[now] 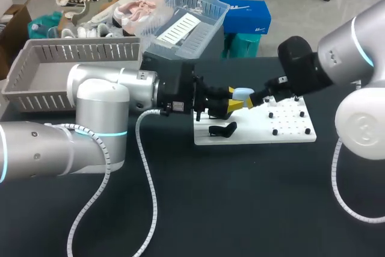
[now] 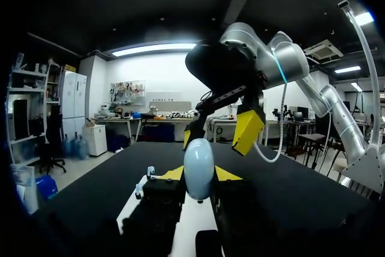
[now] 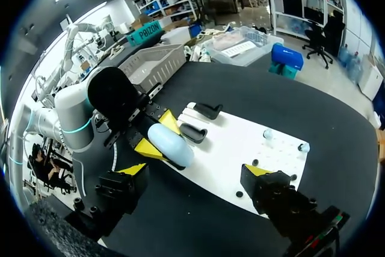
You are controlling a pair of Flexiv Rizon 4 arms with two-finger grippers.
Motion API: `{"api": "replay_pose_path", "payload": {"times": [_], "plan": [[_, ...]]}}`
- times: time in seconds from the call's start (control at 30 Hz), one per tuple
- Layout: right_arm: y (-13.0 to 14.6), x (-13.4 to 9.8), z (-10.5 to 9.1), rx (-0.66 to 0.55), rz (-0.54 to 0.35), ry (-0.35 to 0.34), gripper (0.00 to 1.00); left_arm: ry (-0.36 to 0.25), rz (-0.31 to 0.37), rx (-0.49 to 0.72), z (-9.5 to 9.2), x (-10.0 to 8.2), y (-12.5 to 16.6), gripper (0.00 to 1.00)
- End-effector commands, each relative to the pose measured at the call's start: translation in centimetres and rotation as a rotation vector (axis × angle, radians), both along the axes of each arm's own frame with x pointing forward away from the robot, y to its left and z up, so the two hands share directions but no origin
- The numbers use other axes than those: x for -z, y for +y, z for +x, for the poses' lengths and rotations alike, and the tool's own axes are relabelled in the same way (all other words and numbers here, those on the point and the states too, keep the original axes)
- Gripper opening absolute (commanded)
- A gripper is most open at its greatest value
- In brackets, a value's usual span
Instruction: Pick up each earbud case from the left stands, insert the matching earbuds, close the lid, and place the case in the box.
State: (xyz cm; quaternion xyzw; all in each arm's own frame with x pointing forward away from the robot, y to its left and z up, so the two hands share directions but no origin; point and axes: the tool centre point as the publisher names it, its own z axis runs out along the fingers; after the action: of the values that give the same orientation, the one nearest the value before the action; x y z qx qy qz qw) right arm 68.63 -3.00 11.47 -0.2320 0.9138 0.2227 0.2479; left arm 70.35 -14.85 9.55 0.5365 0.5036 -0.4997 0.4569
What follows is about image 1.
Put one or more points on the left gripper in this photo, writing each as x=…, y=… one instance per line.
x=176, y=88

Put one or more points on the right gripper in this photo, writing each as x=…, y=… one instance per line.
x=300, y=67

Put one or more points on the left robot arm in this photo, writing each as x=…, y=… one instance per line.
x=45, y=148

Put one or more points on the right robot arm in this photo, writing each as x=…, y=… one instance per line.
x=358, y=58

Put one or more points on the white plate with black stands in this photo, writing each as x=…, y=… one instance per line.
x=255, y=130

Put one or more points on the teal box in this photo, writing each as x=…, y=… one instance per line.
x=240, y=44

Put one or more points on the brown cardboard box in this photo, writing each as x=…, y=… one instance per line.
x=13, y=34

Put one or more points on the clear plastic slotted basket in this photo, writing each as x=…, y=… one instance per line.
x=192, y=31

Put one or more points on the white slotted panel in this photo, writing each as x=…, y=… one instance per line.
x=180, y=26

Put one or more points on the blue shoebox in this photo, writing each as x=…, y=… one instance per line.
x=248, y=14

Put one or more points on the pink shoe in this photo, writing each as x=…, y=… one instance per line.
x=136, y=13

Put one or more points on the olive and white shoe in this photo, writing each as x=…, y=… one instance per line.
x=90, y=11

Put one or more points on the grey slotted basket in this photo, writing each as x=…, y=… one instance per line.
x=45, y=79

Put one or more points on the teal plastic bag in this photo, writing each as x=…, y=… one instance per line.
x=45, y=25

